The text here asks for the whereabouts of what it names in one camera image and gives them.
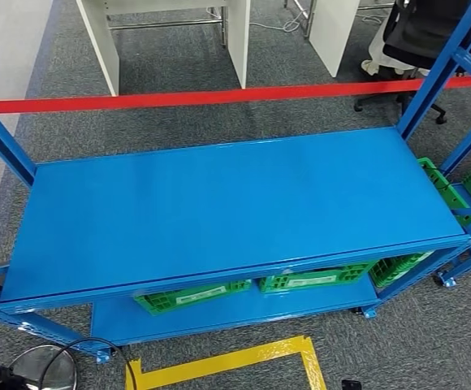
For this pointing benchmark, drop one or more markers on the long red barrier belt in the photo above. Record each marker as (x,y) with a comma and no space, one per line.
(219,97)

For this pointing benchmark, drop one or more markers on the person's leg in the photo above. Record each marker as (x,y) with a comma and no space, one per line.
(375,51)

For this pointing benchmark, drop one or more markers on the black office chair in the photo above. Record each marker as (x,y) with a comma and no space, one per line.
(422,32)

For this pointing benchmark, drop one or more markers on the white desk with steel rail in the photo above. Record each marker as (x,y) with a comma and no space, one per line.
(333,32)
(239,37)

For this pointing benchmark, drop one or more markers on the chrome barrier stanchion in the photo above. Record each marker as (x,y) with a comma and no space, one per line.
(28,366)

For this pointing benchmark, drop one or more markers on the black robot foot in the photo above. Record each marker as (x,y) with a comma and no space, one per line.
(351,385)

